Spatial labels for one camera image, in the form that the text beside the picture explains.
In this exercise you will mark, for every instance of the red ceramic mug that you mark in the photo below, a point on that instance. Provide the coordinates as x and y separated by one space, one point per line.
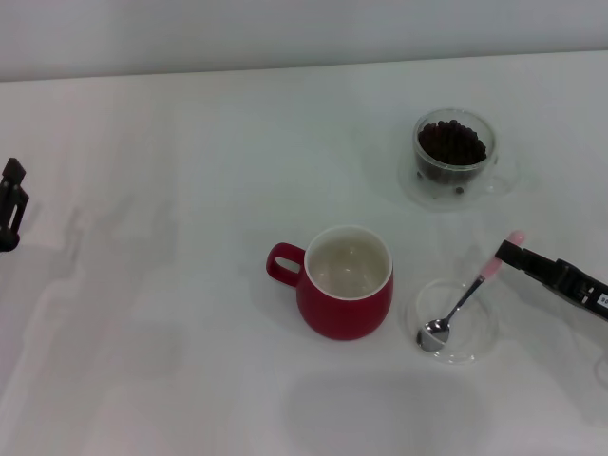
347 313

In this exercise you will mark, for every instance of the clear glass dish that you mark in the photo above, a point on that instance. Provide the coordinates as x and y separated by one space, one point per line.
480 332

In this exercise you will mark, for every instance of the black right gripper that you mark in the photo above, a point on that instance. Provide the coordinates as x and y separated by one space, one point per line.
582 287

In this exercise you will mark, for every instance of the heap of coffee beans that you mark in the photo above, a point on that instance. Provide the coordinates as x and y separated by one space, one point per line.
451 142

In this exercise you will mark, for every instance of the clear glass saucer under cup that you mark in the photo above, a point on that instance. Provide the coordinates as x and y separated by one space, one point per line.
408 190

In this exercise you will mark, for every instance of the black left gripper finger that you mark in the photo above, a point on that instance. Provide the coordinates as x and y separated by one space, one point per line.
12 204

